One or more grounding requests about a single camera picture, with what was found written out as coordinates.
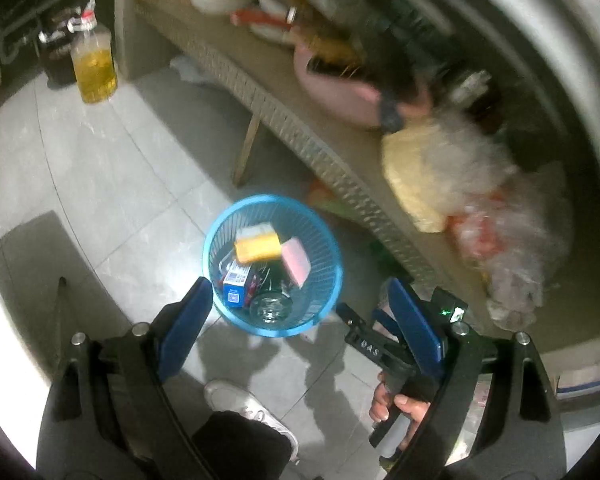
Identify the pink sponge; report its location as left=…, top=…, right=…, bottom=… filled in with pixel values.
left=282, top=237, right=311, bottom=288

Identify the yellow sponge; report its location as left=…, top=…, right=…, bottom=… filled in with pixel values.
left=234, top=222, right=282, bottom=264

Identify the blue toothpaste box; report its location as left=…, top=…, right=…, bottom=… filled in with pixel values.
left=222, top=260, right=254, bottom=309

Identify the person's right hand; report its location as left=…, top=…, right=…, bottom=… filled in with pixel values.
left=368, top=372, right=430, bottom=457

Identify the white sneaker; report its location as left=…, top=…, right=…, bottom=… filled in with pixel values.
left=204, top=379, right=299, bottom=463

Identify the blue plastic waste basket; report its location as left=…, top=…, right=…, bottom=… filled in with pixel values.
left=202, top=194, right=343, bottom=338

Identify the red clear plastic bag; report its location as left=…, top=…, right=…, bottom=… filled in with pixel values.
left=448, top=194, right=573, bottom=332

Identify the yellow plastic bag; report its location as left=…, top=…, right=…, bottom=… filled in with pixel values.
left=380, top=116, right=517, bottom=234

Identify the pink plastic basin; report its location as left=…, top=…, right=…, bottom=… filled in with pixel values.
left=294, top=46, right=434, bottom=130

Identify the wooden shelf board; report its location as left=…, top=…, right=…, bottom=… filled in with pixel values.
left=134, top=0, right=498, bottom=334

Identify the stack of plates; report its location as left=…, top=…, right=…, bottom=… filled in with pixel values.
left=230, top=0, right=324, bottom=48

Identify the yellow cooking oil bottle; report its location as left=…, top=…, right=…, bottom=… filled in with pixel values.
left=70, top=9, right=118, bottom=104

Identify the dark ceramic jar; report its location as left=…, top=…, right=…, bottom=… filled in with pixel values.
left=36, top=6, right=80, bottom=88

